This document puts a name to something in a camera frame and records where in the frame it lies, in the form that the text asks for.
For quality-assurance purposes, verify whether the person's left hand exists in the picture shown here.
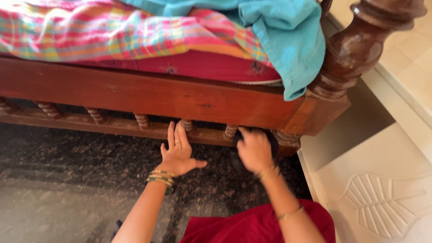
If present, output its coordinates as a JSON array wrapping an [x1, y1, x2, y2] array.
[[160, 121, 208, 177]]

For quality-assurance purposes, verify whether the person's right hand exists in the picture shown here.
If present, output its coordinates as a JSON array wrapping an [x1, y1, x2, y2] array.
[[236, 126, 276, 176]]

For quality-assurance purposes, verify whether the dark dusting cloth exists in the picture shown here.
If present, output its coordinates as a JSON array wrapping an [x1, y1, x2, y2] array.
[[231, 127, 280, 170]]

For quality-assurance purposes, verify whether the thin gold wrist bangle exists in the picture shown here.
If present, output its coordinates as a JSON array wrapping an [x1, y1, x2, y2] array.
[[254, 165, 281, 180]]

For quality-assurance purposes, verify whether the red embroidered mattress cover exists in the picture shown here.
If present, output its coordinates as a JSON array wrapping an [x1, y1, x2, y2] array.
[[64, 50, 283, 85]]

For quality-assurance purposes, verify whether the person's red garment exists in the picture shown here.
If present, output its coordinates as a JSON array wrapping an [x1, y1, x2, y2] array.
[[180, 199, 337, 243]]

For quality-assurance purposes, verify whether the gold and green bangles set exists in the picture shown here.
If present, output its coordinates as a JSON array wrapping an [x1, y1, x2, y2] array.
[[145, 170, 178, 196]]

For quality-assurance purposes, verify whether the teal blue cloth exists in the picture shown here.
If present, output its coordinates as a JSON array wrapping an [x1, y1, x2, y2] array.
[[118, 0, 326, 101]]

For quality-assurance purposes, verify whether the white carved leaf panel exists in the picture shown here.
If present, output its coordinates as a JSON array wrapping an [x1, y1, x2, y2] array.
[[297, 122, 432, 243]]

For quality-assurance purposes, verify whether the pink plaid bed sheet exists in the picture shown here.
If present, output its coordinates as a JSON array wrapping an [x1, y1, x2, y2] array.
[[0, 0, 275, 68]]

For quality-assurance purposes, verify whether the brown wooden bed frame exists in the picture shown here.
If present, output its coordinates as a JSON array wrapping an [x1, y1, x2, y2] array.
[[0, 0, 428, 157]]

